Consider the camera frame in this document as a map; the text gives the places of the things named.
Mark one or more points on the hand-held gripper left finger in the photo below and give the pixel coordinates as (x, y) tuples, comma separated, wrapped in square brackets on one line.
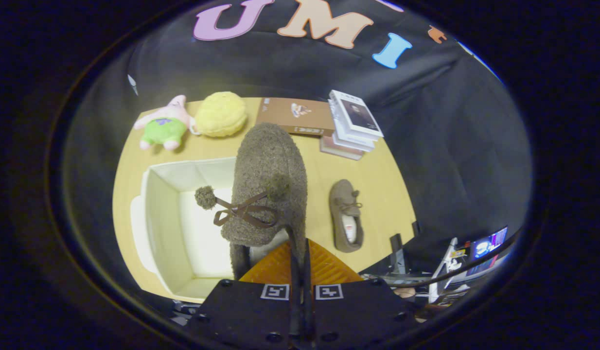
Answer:
[(294, 291)]

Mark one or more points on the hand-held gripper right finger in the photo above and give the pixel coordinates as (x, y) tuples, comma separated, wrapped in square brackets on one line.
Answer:
[(308, 291)]

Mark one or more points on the brown fuzzy slipper shoe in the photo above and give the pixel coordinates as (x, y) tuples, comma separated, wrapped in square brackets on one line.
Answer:
[(341, 194), (271, 155)]

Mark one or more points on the beige fabric storage box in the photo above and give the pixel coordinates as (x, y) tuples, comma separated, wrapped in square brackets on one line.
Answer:
[(164, 218)]

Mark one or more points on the black table clamp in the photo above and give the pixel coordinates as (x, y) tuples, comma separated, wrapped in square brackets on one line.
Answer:
[(416, 228), (396, 248)]

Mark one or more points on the white metal stand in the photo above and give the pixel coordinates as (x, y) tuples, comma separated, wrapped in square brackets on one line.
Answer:
[(441, 272)]

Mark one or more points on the brown flat book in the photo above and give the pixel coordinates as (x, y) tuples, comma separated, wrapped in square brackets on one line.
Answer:
[(290, 114)]

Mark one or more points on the white book portrait cover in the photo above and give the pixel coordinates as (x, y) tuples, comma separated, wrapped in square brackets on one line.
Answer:
[(358, 114)]

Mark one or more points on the computer monitor screen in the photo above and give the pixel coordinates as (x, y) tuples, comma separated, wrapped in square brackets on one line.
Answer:
[(487, 245)]

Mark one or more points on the yellow round plush toy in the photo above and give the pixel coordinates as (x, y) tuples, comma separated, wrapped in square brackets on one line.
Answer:
[(222, 114)]

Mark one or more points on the pink star plush toy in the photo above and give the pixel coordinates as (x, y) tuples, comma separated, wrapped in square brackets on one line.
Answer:
[(176, 114)]

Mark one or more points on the black backdrop cloth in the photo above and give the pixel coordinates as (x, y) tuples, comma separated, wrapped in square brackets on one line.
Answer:
[(280, 68)]

